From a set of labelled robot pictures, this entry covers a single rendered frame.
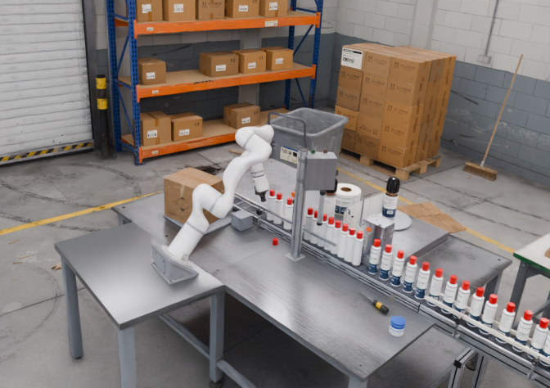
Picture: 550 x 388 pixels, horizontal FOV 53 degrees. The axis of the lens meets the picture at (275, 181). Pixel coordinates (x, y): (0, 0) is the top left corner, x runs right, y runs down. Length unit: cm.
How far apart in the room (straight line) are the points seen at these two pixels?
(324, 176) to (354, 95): 394
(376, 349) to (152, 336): 181
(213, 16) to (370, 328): 484
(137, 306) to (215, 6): 463
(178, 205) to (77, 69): 364
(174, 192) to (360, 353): 156
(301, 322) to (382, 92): 427
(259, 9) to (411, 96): 229
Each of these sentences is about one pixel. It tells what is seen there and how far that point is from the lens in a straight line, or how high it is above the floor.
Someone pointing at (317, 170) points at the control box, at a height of 140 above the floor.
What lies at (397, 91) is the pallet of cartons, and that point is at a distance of 652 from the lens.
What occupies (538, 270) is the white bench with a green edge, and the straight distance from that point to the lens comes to 387.
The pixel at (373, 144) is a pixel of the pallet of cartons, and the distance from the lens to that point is 684.
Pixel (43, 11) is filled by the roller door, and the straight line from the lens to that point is 669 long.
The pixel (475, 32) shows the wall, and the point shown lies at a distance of 766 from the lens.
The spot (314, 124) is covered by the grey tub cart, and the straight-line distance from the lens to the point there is 630.
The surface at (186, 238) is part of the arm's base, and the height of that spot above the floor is 103.
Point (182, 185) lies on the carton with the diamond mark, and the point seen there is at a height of 111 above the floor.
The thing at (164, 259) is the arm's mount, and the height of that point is 95.
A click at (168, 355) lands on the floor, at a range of 386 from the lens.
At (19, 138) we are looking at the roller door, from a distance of 690.
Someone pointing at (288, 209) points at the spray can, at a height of 102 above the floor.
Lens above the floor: 253
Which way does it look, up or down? 24 degrees down
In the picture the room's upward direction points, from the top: 4 degrees clockwise
